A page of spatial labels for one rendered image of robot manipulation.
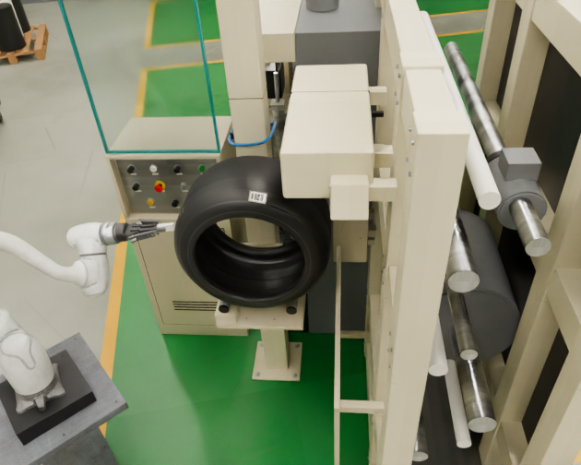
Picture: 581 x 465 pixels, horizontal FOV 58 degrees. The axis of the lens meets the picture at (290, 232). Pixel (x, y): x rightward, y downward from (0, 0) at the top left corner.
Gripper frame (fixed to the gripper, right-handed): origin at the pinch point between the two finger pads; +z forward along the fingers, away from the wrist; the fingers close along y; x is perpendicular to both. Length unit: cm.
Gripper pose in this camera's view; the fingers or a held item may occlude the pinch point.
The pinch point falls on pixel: (166, 227)
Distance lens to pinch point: 210.5
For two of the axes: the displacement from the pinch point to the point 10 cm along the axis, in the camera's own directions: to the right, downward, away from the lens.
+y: 0.8, -6.3, 7.7
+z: 9.8, -1.0, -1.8
